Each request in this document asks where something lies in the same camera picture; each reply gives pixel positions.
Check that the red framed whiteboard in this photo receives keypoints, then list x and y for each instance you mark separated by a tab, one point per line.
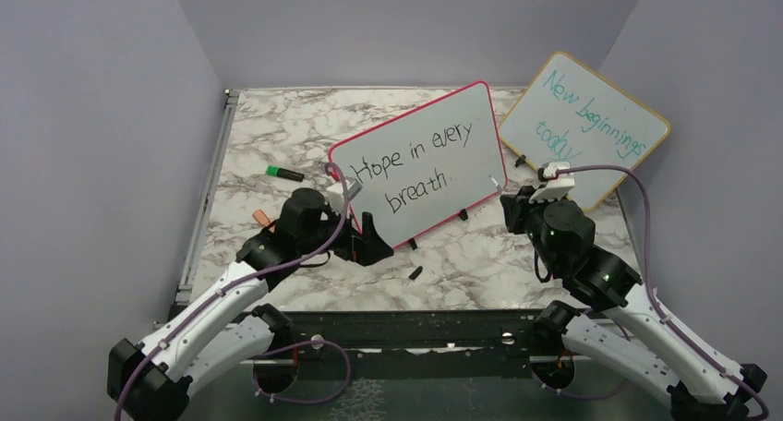
420	168

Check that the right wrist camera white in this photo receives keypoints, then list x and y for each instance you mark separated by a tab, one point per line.
555	186

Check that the aluminium frame left rail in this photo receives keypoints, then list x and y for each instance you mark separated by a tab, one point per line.
191	260

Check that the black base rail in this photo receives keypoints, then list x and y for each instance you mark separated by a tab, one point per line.
421	344

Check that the green and black highlighter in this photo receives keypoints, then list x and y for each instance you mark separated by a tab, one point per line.
284	173

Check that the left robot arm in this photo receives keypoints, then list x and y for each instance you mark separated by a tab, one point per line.
155	378

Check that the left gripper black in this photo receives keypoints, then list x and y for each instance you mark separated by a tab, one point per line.
365	248

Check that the white whiteboard marker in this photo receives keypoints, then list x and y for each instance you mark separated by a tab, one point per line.
496	184

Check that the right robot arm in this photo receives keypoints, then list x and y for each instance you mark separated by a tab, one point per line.
694	380

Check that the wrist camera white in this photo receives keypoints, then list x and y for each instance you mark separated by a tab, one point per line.
341	192
555	186

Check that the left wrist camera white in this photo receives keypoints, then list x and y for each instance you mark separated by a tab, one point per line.
341	192

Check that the orange marker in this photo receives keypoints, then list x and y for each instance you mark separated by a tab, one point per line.
263	220

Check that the yellow framed whiteboard with writing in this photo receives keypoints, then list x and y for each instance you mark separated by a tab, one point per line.
570	113

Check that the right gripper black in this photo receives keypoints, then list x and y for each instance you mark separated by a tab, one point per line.
516	206

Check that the black marker cap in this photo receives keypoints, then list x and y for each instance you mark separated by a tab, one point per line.
418	270

